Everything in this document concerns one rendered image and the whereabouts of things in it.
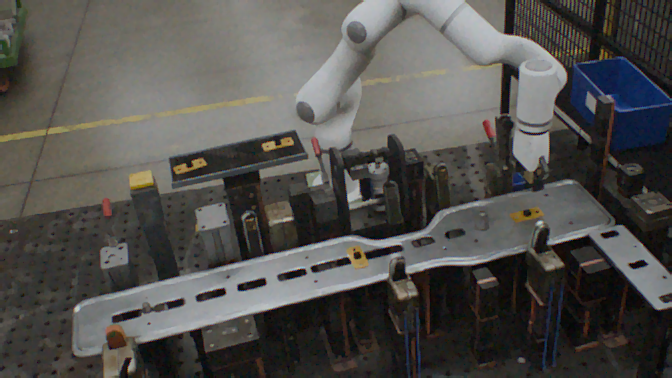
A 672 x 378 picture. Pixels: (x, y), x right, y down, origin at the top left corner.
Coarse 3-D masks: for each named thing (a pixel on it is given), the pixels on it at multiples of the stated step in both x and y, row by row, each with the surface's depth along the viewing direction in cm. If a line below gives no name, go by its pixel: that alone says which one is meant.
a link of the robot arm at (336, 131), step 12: (360, 84) 224; (348, 96) 220; (360, 96) 225; (348, 108) 225; (336, 120) 227; (348, 120) 226; (324, 132) 226; (336, 132) 226; (348, 132) 227; (324, 144) 227; (336, 144) 226; (348, 144) 229
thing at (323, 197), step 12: (312, 192) 198; (324, 192) 197; (312, 204) 197; (324, 204) 194; (336, 204) 195; (312, 216) 200; (324, 216) 196; (336, 216) 197; (324, 228) 198; (336, 228) 200; (324, 240) 202; (336, 264) 208; (348, 300) 216
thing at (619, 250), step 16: (592, 240) 184; (608, 240) 183; (624, 240) 183; (608, 256) 179; (624, 256) 178; (640, 256) 178; (624, 272) 174; (640, 272) 173; (656, 272) 173; (640, 288) 169; (656, 288) 169; (656, 304) 165
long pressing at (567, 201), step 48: (528, 192) 202; (576, 192) 200; (336, 240) 192; (384, 240) 190; (480, 240) 188; (528, 240) 186; (144, 288) 184; (192, 288) 182; (288, 288) 179; (336, 288) 178; (96, 336) 172; (144, 336) 171
